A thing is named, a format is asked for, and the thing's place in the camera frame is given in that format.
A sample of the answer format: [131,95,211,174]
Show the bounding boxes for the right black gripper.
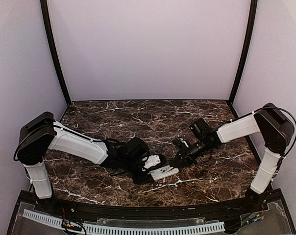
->
[170,137,213,167]

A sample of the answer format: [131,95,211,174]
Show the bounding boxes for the white battery cover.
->
[158,165,173,174]

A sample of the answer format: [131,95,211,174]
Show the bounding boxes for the white remote control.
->
[150,167,179,181]

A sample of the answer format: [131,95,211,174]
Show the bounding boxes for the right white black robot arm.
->
[170,103,296,212]

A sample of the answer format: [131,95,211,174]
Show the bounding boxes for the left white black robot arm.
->
[13,112,159,213]

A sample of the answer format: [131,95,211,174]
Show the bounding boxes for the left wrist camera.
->
[142,154,166,171]

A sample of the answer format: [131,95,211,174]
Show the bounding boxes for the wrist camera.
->
[142,154,166,171]
[172,137,189,149]

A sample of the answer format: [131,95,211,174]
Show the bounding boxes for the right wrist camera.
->
[172,137,189,149]

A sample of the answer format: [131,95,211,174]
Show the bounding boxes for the black front rail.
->
[18,189,282,221]

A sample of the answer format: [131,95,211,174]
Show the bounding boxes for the white slotted cable duct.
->
[23,209,225,235]

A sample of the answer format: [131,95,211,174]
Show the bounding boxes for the right black frame post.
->
[228,0,258,105]

